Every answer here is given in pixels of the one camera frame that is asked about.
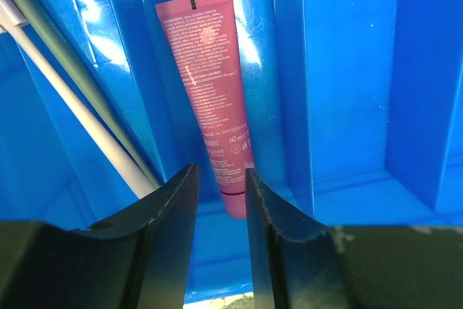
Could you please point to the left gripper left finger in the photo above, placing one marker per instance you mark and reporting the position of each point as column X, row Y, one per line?
column 136, row 258

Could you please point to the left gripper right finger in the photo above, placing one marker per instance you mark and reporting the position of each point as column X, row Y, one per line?
column 298, row 262

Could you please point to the grey green toothbrush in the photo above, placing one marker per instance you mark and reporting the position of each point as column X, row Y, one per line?
column 36, row 14

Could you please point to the pink toothpaste tube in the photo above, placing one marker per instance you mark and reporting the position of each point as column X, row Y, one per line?
column 202, row 36

